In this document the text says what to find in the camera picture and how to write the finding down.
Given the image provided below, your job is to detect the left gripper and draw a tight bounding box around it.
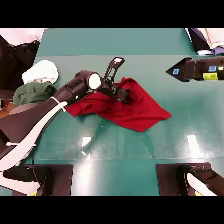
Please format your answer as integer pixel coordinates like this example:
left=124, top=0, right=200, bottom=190
left=96, top=76, right=130, bottom=104

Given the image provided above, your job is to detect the red T-shirt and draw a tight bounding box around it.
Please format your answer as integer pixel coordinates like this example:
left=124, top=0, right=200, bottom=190
left=65, top=77, right=173, bottom=133

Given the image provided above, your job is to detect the white garment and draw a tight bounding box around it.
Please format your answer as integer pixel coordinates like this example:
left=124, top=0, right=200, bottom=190
left=21, top=59, right=60, bottom=85

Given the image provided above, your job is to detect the green garment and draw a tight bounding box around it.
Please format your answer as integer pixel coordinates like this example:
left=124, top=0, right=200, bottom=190
left=12, top=81, right=58, bottom=108

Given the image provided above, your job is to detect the black garment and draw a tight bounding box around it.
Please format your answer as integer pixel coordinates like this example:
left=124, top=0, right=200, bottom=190
left=0, top=34, right=41, bottom=92

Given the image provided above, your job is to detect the heap of clothes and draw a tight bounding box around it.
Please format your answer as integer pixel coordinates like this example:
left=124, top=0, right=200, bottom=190
left=184, top=28, right=224, bottom=57

